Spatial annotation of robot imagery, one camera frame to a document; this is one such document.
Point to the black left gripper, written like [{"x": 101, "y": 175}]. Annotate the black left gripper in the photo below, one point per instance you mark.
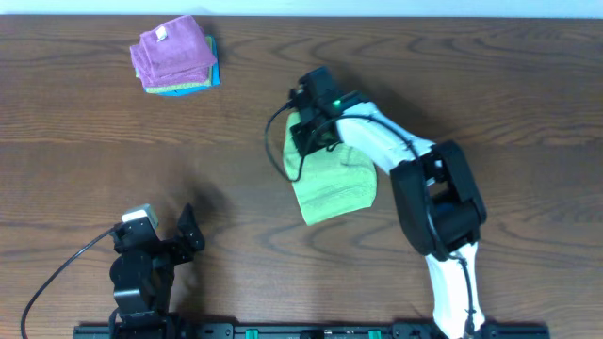
[{"x": 191, "y": 229}]

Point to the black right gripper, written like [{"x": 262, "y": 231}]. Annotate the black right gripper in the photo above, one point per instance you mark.
[{"x": 304, "y": 147}]

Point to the green microfiber cloth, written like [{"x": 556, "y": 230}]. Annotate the green microfiber cloth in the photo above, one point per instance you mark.
[{"x": 331, "y": 183}]

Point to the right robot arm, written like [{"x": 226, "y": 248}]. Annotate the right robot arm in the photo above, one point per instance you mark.
[{"x": 439, "y": 206}]

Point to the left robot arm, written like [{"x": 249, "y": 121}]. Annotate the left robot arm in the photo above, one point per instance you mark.
[{"x": 143, "y": 274}]

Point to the blue folded cloth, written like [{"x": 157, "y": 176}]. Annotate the blue folded cloth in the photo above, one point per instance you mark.
[{"x": 212, "y": 80}]

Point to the purple folded cloth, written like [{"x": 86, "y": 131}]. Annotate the purple folded cloth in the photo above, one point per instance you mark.
[{"x": 180, "y": 26}]

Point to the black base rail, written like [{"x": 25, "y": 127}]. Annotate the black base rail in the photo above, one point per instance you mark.
[{"x": 395, "y": 331}]

